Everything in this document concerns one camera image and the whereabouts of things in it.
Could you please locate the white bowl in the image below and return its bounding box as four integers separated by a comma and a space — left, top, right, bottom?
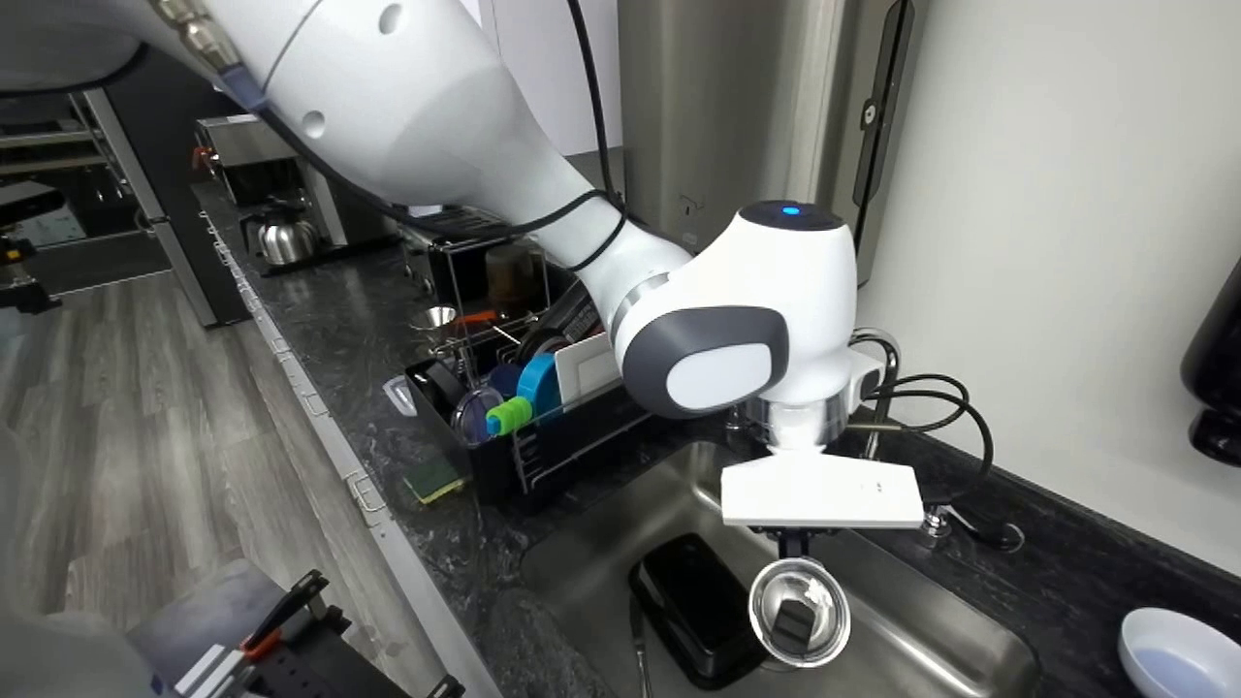
1114, 603, 1241, 698

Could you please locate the green and yellow sponge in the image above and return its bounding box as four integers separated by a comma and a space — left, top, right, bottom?
394, 461, 468, 507

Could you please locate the black wall soap dispenser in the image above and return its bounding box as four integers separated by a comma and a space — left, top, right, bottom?
1174, 252, 1241, 473

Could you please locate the teal bowl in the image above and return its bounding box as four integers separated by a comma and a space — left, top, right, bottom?
512, 348, 561, 424

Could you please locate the blue tumbler cup with handle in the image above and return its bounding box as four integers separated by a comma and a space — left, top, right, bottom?
745, 554, 856, 675

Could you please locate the black wrist cable bundle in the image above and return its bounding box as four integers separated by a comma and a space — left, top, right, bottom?
842, 329, 999, 473

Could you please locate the black dish drying rack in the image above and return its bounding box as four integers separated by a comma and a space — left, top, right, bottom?
384, 242, 653, 510

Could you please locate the chrome sink faucet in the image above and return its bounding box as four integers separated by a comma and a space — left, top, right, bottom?
918, 500, 1028, 554

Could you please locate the stainless steel sink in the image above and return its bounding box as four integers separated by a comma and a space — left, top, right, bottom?
520, 461, 1039, 698

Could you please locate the small steel pitcher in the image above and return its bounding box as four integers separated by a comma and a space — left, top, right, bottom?
250, 209, 318, 273

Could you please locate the stainless paper towel dispenser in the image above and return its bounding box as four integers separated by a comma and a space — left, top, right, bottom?
612, 0, 910, 264

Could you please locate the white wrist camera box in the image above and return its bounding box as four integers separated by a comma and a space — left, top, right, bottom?
716, 446, 931, 536

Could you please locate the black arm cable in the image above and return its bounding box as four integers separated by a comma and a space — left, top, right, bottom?
491, 0, 641, 280

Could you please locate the white plastic container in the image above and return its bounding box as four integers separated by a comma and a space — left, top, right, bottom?
550, 332, 625, 398

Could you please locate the green brush handle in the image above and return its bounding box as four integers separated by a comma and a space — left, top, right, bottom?
480, 391, 539, 437

